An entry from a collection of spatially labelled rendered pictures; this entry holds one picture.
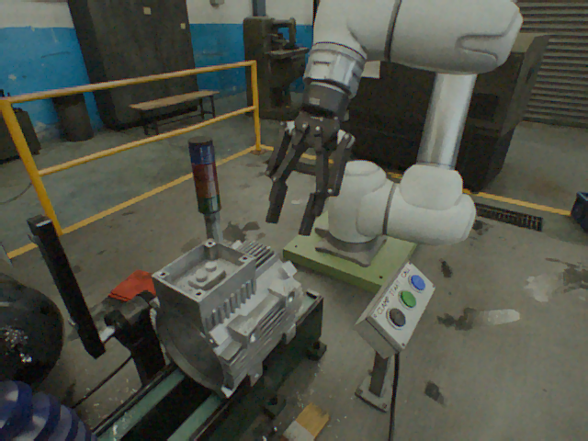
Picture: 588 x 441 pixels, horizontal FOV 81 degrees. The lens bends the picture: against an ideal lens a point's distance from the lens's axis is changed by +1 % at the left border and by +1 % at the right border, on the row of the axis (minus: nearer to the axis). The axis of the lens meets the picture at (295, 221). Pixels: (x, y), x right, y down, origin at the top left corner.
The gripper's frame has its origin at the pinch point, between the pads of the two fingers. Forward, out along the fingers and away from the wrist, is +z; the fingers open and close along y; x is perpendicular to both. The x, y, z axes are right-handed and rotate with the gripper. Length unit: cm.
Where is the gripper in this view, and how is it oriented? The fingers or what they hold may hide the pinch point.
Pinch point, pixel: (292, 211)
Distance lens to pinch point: 58.1
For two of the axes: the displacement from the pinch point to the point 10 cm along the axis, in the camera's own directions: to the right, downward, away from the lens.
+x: 4.9, 0.6, 8.7
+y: 8.2, 2.9, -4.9
